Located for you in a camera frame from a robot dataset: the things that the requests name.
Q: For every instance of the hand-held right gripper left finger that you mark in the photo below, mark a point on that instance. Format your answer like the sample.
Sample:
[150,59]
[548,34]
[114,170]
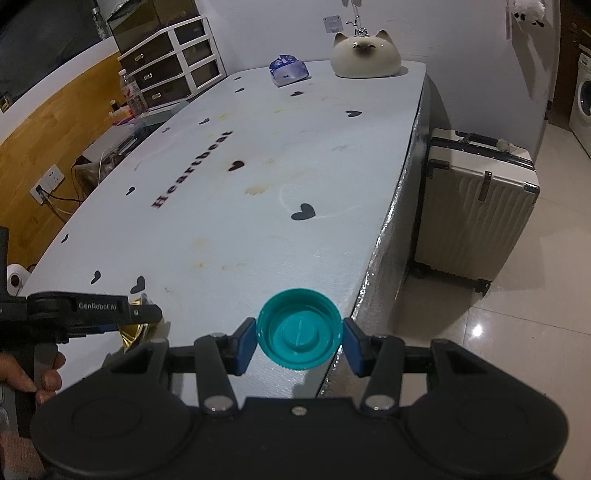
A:
[244,345]

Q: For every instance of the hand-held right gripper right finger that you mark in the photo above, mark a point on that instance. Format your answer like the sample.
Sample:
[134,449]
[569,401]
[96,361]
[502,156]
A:
[353,347]

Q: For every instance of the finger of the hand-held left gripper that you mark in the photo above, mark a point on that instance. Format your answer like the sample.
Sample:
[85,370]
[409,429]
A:
[99,328]
[141,314]

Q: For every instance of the gold foil wrapper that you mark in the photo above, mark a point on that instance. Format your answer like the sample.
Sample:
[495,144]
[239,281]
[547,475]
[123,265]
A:
[131,334]

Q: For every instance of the teal bottle cap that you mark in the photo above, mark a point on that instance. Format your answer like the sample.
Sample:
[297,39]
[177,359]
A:
[300,332]

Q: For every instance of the person's left forearm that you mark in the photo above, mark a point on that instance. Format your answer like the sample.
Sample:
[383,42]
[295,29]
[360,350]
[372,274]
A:
[16,457]

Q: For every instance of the person's left hand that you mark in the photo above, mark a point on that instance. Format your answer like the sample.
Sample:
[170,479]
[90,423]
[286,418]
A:
[48,381]

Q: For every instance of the toilet paper roll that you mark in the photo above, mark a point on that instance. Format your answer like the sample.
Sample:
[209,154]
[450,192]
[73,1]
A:
[18,279]

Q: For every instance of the grey plastic container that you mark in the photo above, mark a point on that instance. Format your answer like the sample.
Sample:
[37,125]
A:
[117,145]

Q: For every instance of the cream suitcase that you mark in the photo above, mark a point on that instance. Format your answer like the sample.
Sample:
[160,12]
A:
[475,212]

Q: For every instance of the colourful small box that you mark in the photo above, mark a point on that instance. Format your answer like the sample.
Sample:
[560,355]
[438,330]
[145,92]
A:
[121,113]

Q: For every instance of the water bottle red label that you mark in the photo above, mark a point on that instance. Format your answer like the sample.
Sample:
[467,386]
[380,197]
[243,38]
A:
[133,94]

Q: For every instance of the white drawer unit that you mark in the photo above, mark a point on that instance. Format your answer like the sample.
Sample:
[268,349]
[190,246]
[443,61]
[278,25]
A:
[171,64]

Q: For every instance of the blue tissue pack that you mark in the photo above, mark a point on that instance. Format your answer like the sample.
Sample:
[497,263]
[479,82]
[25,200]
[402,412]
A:
[288,71]

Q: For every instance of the cat-shaped ceramic ornament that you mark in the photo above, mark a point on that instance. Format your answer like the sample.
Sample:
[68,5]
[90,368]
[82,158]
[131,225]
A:
[364,57]

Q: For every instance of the glass tank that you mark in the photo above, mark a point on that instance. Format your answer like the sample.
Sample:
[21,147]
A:
[152,18]

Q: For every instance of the white washing machine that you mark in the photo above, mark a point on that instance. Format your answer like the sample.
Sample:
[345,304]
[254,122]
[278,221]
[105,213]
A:
[581,106]

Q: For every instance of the sheep plush toy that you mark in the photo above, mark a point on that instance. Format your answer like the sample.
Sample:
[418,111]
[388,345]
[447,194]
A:
[530,11]

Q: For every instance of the wall power socket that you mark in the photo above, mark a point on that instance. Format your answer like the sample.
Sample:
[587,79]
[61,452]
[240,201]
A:
[47,183]

